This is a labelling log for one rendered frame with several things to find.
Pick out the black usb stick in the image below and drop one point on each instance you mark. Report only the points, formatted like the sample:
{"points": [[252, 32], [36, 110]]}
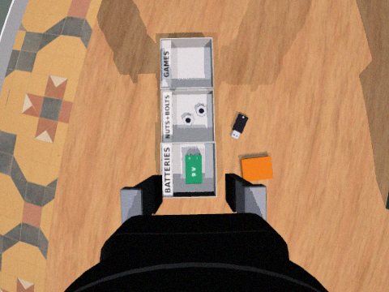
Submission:
{"points": [[239, 126]]}

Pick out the orange flat rectangular block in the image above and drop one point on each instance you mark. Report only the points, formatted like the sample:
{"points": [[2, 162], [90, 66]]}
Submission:
{"points": [[257, 168]]}

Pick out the green nine-volt battery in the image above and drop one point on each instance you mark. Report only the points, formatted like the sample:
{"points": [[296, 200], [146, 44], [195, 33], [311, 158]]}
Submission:
{"points": [[193, 168]]}

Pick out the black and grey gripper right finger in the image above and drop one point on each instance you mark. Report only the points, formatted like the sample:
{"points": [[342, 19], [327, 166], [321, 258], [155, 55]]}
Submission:
{"points": [[245, 197]]}

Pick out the grey three-compartment sorting tray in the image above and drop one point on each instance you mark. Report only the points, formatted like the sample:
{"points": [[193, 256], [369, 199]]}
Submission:
{"points": [[192, 66]]}

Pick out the silver hex nut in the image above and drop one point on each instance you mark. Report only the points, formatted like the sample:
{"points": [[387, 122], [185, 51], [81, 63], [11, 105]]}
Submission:
{"points": [[188, 120], [201, 111]]}

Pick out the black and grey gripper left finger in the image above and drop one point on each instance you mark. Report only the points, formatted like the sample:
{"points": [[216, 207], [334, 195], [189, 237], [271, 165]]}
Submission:
{"points": [[143, 199]]}

